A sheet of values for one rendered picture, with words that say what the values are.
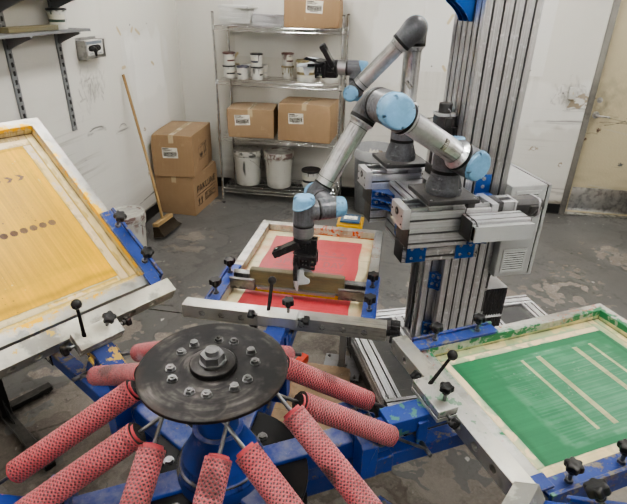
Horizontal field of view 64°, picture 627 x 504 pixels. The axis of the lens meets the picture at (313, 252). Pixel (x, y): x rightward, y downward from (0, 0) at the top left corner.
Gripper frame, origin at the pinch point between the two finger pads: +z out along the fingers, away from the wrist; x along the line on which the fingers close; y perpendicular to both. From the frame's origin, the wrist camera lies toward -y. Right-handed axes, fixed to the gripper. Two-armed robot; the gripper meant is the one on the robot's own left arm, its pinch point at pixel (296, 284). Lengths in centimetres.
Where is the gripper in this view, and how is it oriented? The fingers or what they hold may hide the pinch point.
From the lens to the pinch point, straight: 188.8
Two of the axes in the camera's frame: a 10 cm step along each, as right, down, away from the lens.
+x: 1.7, -4.4, 8.8
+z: -0.3, 8.9, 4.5
